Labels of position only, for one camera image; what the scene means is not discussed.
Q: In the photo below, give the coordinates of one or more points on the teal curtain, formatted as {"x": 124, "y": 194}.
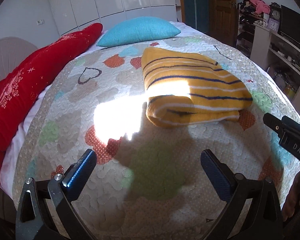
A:
{"x": 197, "y": 14}

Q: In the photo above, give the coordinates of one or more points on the red embroidered pillow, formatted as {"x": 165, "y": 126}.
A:
{"x": 20, "y": 89}

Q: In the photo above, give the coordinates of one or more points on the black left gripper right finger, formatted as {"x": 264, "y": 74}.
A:
{"x": 263, "y": 220}

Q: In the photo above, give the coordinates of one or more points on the wooden door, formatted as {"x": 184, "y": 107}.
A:
{"x": 223, "y": 21}

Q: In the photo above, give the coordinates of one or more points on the yellow striped knit sweater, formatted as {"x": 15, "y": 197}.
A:
{"x": 189, "y": 88}

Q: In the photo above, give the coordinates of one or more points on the person right hand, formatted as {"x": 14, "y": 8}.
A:
{"x": 291, "y": 199}

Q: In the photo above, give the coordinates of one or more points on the turquoise pillow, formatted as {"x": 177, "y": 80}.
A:
{"x": 137, "y": 30}

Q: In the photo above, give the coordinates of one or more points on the white shelf unit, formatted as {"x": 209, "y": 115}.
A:
{"x": 275, "y": 53}

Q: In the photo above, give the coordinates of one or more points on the white glossy wardrobe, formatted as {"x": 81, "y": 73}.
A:
{"x": 73, "y": 15}

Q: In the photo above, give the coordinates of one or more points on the round dark clock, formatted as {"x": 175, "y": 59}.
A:
{"x": 275, "y": 14}

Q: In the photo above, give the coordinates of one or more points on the round back white chair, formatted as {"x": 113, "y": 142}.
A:
{"x": 13, "y": 51}

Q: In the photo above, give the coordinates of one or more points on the pink clothes pile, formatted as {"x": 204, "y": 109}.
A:
{"x": 261, "y": 7}

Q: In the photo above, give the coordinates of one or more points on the black television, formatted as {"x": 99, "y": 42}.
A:
{"x": 290, "y": 23}

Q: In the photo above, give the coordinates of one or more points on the purple square clock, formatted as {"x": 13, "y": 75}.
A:
{"x": 273, "y": 25}

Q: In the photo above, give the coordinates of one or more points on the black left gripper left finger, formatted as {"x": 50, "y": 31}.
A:
{"x": 34, "y": 220}

